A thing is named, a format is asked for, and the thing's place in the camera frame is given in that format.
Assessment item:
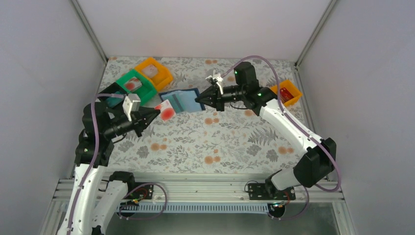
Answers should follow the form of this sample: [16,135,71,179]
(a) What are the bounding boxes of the red circle white card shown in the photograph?
[155,100,176,121]

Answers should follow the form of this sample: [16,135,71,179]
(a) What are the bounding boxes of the blue leather card holder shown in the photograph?
[159,88,206,113]

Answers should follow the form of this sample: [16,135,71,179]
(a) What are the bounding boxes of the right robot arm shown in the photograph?
[195,61,337,191]

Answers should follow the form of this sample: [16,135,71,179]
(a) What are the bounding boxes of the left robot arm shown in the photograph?
[58,102,160,235]

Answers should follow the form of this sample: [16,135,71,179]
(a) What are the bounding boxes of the red circle card in green bin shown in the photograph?
[124,77,142,93]

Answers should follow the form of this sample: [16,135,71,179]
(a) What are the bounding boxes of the teal card in black bin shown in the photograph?
[105,94,125,108]

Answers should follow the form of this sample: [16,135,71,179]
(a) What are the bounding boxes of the pale floral card in orange bin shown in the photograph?
[142,64,159,78]

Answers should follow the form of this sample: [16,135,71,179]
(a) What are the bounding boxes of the red card in right bin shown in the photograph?
[279,88,294,103]

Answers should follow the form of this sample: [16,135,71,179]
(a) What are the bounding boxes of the green plastic bin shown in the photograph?
[115,70,158,105]

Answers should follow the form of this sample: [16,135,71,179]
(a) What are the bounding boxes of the black plastic bin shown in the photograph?
[98,82,128,110]

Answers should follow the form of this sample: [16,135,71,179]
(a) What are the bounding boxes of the orange plastic bin left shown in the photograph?
[134,57,173,92]

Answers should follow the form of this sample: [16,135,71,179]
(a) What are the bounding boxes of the orange plastic bin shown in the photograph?
[279,80,302,107]
[134,57,173,92]

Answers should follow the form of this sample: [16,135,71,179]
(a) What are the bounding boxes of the orange plastic bin right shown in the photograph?
[279,80,302,107]

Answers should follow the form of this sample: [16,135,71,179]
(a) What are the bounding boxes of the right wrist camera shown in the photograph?
[206,69,224,95]

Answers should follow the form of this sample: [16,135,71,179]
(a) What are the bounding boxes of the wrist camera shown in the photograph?
[122,94,141,121]
[206,69,224,95]

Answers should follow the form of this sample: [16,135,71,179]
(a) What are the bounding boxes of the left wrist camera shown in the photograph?
[122,94,141,121]

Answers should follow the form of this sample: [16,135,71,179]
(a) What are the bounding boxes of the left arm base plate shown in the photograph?
[124,182,154,200]

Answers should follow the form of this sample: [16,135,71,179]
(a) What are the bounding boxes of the aluminium rail frame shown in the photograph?
[52,173,345,203]

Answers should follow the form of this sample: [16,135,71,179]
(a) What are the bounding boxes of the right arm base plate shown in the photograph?
[246,183,296,201]

